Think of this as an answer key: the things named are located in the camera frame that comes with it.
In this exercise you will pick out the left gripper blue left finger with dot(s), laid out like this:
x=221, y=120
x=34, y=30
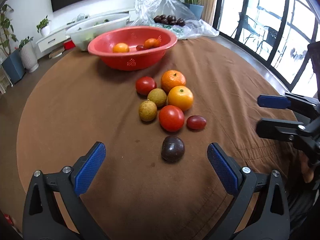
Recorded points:
x=86, y=167

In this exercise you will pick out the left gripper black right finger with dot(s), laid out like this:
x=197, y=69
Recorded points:
x=226, y=169

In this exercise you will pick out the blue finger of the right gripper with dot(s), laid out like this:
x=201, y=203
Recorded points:
x=272, y=101
x=277, y=129

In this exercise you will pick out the dark purple plum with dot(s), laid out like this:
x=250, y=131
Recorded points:
x=173, y=149

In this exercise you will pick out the brownish longan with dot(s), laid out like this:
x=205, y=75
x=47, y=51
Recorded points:
x=147, y=111
x=158, y=96

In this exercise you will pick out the yellow orange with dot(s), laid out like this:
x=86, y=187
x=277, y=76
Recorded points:
x=181, y=97

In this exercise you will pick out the red tomato top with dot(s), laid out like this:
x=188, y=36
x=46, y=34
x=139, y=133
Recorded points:
x=145, y=85

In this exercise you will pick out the small orange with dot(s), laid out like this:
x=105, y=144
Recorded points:
x=151, y=43
x=121, y=48

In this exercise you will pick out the red grape tomato front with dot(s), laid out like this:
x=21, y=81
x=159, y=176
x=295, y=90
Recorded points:
x=139, y=47

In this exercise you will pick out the brown tablecloth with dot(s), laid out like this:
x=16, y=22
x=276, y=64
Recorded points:
x=135, y=194

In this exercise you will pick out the plant in white ribbed pot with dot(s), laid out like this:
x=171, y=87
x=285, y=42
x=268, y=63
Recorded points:
x=28, y=55

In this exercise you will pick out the red waste bin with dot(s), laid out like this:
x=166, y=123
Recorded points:
x=69, y=44

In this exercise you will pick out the tall plant in blue pot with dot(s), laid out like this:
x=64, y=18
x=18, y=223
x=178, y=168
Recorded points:
x=12, y=63

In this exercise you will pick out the pile of dark plums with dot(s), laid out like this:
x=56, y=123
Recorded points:
x=169, y=20

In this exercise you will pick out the red plastic basin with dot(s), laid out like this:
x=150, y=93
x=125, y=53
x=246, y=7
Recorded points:
x=102, y=47

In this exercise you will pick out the white basin with greens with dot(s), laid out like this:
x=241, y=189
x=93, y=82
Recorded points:
x=82, y=38

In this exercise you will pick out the small plant on cabinet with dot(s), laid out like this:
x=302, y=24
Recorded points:
x=43, y=27

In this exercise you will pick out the white TV cabinet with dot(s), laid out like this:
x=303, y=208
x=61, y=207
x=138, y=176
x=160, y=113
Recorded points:
x=59, y=36

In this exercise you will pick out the green leafy vegetables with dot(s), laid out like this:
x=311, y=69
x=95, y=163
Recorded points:
x=92, y=23

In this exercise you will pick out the clear plastic bag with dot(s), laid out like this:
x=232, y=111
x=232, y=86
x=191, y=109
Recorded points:
x=146, y=10

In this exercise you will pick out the black window frame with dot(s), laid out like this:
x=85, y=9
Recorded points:
x=277, y=33

